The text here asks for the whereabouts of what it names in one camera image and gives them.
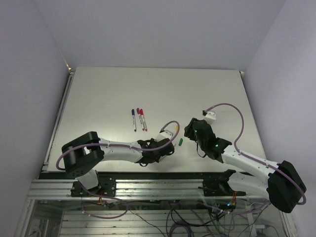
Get red pen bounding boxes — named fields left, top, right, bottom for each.
left=142, top=116, right=148, bottom=131

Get blue pen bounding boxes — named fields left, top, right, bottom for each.
left=132, top=115, right=137, bottom=132

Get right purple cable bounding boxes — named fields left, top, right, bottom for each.
left=202, top=102, right=307, bottom=206

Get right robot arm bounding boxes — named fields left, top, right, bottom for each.
left=184, top=118, right=307, bottom=213

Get aluminium frame rails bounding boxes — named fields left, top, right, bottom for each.
left=16, top=173, right=298, bottom=237

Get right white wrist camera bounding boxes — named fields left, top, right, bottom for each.
left=202, top=110, right=216, bottom=125

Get purple pen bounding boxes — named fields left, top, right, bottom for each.
left=138, top=114, right=145, bottom=131

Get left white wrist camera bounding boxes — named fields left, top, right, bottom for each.
left=155, top=129, right=174, bottom=142

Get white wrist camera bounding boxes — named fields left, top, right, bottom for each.
left=202, top=110, right=216, bottom=125
left=155, top=129, right=174, bottom=142

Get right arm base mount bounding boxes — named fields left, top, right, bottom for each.
left=198, top=169, right=236, bottom=197

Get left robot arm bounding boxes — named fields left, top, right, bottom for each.
left=56, top=130, right=174, bottom=196

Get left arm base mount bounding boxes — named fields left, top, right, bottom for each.
left=70, top=178, right=117, bottom=198

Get loose cables under table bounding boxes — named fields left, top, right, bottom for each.
left=81, top=195, right=270, bottom=237

